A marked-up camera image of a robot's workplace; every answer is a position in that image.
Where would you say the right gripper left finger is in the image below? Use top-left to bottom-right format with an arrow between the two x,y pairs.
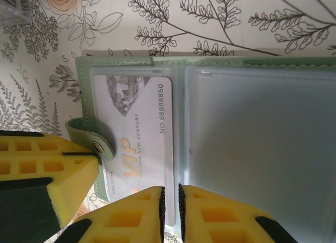
53,185 -> 166,243

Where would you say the clear acrylic card stand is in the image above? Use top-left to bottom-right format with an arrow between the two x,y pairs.
0,0 -> 35,17

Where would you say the green card holder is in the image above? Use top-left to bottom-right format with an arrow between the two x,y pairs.
64,55 -> 336,243

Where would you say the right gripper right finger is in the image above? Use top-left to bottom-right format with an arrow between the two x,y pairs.
177,183 -> 290,243

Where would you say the silver VIP card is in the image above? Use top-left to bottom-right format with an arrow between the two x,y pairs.
92,75 -> 177,227

